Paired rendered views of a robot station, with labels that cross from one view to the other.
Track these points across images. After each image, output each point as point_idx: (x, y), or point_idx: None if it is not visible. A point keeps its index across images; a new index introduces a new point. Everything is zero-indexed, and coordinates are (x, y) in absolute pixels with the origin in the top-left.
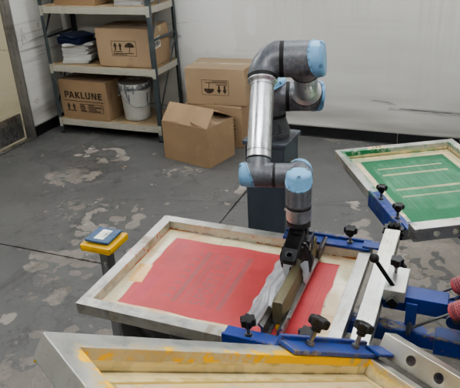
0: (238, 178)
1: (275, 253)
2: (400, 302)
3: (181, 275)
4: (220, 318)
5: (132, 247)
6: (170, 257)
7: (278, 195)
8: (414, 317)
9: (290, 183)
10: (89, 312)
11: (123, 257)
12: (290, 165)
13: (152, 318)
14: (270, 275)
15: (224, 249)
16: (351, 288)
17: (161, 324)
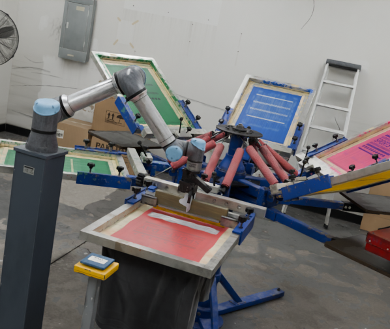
0: (179, 155)
1: (139, 215)
2: None
3: (165, 242)
4: (212, 239)
5: (134, 247)
6: (138, 243)
7: (57, 196)
8: None
9: (203, 145)
10: (214, 271)
11: (150, 250)
12: (179, 141)
13: (226, 249)
14: (167, 220)
15: (131, 226)
16: None
17: (229, 249)
